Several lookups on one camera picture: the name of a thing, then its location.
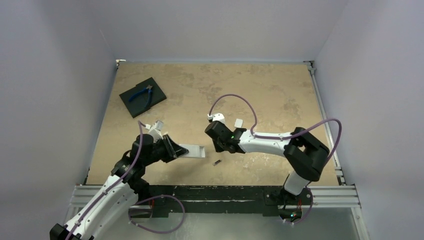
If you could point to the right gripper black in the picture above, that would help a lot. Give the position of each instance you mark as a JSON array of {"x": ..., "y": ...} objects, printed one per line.
[{"x": 211, "y": 129}]

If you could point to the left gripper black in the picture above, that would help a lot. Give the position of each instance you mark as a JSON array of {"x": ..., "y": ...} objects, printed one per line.
[{"x": 172, "y": 149}]

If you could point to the white remote control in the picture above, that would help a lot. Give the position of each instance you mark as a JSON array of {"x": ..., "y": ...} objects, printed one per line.
[{"x": 194, "y": 151}]

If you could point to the white battery cover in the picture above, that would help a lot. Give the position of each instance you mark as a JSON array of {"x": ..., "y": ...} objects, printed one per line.
[{"x": 238, "y": 123}]

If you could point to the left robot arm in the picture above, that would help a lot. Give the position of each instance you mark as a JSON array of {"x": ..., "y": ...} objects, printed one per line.
[{"x": 122, "y": 189}]

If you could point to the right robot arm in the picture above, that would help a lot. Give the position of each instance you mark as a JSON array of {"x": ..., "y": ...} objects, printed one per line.
[{"x": 306, "y": 154}]

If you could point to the black battery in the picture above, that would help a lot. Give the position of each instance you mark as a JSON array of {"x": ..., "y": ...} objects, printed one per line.
[{"x": 217, "y": 162}]

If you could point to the black square pad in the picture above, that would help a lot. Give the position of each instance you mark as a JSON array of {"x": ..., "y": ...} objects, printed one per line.
[{"x": 136, "y": 107}]

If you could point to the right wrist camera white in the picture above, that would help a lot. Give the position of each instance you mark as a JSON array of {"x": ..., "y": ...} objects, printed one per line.
[{"x": 216, "y": 117}]

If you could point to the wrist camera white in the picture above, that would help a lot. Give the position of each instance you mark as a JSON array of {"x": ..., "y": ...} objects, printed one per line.
[
  {"x": 154, "y": 130},
  {"x": 216, "y": 117}
]

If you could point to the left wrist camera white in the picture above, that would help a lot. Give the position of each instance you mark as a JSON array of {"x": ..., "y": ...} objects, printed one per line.
[{"x": 154, "y": 130}]

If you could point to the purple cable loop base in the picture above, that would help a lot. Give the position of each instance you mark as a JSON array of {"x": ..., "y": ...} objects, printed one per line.
[{"x": 158, "y": 213}]

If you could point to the blue handled pliers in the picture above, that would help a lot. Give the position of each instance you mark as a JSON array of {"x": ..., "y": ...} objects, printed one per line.
[{"x": 147, "y": 90}]

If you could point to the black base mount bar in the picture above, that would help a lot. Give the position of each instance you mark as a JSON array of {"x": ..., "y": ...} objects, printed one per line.
[{"x": 231, "y": 199}]

